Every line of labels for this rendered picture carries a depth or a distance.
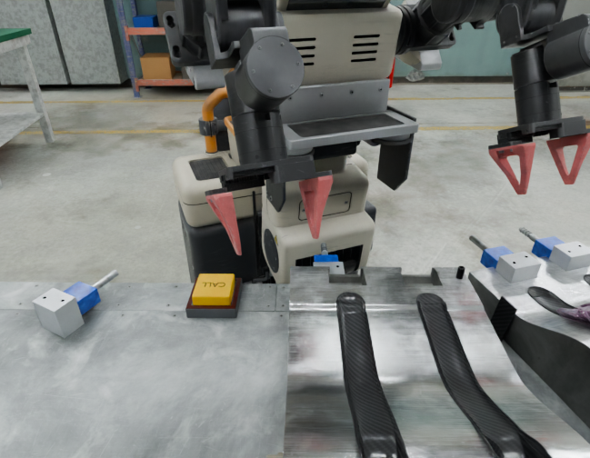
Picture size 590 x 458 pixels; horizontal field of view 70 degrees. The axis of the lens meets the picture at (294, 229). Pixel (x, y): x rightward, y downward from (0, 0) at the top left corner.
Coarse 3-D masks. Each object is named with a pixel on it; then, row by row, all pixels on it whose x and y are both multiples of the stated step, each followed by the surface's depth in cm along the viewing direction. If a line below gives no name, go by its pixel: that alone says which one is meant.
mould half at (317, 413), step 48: (336, 288) 59; (384, 288) 59; (432, 288) 59; (288, 336) 52; (336, 336) 52; (384, 336) 52; (480, 336) 52; (288, 384) 46; (336, 384) 46; (384, 384) 46; (432, 384) 46; (480, 384) 46; (288, 432) 37; (336, 432) 37; (432, 432) 37; (528, 432) 37; (576, 432) 37
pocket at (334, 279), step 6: (360, 270) 64; (330, 276) 64; (336, 276) 64; (342, 276) 64; (348, 276) 64; (354, 276) 64; (360, 276) 64; (330, 282) 64; (336, 282) 64; (342, 282) 64; (348, 282) 64; (354, 282) 64; (360, 282) 64
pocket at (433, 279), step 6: (432, 270) 63; (408, 276) 64; (414, 276) 64; (420, 276) 64; (426, 276) 64; (432, 276) 64; (438, 276) 61; (408, 282) 64; (414, 282) 64; (420, 282) 64; (426, 282) 64; (432, 282) 64; (438, 282) 61
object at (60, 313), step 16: (112, 272) 72; (80, 288) 67; (96, 288) 69; (48, 304) 62; (64, 304) 62; (80, 304) 65; (48, 320) 63; (64, 320) 62; (80, 320) 65; (64, 336) 63
